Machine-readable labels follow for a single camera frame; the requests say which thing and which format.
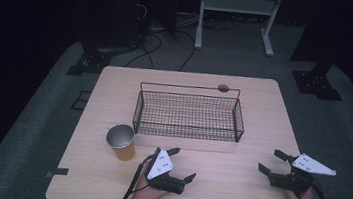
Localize black tape strip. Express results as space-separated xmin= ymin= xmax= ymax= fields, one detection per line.
xmin=45 ymin=165 xmax=70 ymax=182

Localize black floor cables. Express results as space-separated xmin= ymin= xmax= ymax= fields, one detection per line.
xmin=123 ymin=2 xmax=239 ymax=81

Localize black wire basket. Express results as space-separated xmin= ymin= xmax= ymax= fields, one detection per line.
xmin=130 ymin=74 xmax=250 ymax=147

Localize black stand base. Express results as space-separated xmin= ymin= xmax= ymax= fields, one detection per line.
xmin=65 ymin=35 xmax=116 ymax=81
xmin=289 ymin=57 xmax=348 ymax=103

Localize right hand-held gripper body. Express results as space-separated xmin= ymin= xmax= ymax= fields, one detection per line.
xmin=266 ymin=149 xmax=339 ymax=199

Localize white metal desk frame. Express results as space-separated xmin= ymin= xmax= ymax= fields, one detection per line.
xmin=193 ymin=0 xmax=284 ymax=60

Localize person's left hand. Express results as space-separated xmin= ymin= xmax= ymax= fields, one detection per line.
xmin=132 ymin=160 xmax=175 ymax=199

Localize orange paper cup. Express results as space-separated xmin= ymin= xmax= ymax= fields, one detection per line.
xmin=103 ymin=122 xmax=139 ymax=163

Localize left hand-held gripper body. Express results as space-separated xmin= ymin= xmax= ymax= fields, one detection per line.
xmin=142 ymin=146 xmax=191 ymax=196

